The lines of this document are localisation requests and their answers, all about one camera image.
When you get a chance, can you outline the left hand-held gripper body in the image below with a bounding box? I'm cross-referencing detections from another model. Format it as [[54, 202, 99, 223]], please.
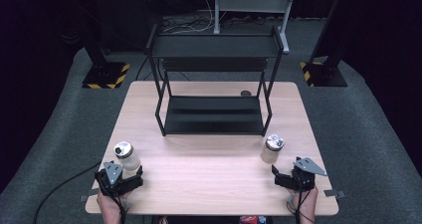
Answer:
[[94, 160, 134, 198]]

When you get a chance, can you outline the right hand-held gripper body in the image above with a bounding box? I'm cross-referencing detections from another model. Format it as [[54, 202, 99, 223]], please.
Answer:
[[290, 156, 328, 192]]

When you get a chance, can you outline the white jar silver lid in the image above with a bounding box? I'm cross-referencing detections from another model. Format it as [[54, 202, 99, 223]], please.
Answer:
[[113, 140, 142, 178], [260, 133, 286, 165]]

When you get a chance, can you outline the black metal two-tier rack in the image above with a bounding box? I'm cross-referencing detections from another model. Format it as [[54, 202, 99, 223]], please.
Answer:
[[144, 24, 286, 137]]

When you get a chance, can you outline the person's right hand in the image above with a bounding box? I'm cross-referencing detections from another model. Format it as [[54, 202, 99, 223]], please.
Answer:
[[287, 185, 319, 218]]

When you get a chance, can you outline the person's left hand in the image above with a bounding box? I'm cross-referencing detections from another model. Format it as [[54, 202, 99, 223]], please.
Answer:
[[97, 187, 132, 219]]

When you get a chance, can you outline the red and blue item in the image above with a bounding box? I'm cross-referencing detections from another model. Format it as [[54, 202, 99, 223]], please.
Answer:
[[238, 215, 267, 224]]

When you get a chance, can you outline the black stand striped base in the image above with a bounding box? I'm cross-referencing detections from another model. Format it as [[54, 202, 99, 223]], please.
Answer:
[[300, 0, 348, 88], [81, 0, 131, 90]]

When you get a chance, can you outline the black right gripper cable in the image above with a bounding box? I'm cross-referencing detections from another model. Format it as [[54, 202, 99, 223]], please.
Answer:
[[286, 183, 317, 224]]

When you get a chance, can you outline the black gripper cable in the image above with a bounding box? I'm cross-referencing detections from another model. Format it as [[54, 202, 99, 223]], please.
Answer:
[[286, 183, 317, 224], [32, 160, 129, 224]]

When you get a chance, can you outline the grey metal table bracket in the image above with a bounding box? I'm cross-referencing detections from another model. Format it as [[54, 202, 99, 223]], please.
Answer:
[[79, 188, 101, 202], [322, 189, 346, 199]]

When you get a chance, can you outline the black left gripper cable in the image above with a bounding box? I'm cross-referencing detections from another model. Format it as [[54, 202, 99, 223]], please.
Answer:
[[32, 160, 129, 224]]

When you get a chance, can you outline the black floor cable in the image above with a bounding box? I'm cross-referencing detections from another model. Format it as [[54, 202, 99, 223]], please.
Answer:
[[134, 54, 151, 83]]

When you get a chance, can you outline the bundle of floor cables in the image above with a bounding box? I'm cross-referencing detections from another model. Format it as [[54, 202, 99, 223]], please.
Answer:
[[161, 0, 217, 35]]

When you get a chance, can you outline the grey metal frame stand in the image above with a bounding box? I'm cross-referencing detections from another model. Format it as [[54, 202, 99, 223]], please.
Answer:
[[213, 0, 299, 55]]

